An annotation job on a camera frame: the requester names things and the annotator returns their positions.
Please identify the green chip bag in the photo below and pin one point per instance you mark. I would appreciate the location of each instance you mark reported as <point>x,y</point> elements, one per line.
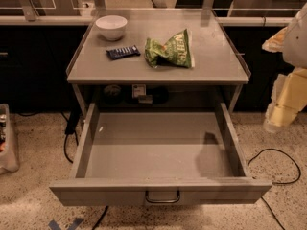
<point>176,50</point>

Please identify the dark round object in cabinet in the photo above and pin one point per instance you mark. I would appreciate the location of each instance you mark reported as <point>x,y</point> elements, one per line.
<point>112,94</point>

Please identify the metal top drawer handle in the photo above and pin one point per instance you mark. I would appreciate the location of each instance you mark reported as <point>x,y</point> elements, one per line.
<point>162,197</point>

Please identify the white labelled box in cabinet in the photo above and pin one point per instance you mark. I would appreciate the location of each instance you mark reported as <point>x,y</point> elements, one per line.
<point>140,94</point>

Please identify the foam-covered gripper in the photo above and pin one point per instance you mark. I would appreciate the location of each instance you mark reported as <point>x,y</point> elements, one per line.
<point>296,45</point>

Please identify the grey top drawer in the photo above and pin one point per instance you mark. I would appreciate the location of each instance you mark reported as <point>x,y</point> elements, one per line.
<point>121,155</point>

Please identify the clear plastic bin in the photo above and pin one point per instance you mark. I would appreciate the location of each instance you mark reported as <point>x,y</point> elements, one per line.
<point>9,161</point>

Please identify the grey drawer cabinet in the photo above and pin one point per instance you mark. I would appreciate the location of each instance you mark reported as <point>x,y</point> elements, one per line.
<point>216,59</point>

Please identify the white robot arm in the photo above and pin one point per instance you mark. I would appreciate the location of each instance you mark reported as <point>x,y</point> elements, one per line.
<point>289,93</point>

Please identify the white ceramic bowl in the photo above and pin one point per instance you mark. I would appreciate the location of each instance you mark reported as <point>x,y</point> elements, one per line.
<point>112,27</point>

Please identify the dark blue candy bar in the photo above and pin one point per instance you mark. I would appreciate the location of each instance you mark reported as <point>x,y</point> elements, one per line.
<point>123,52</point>

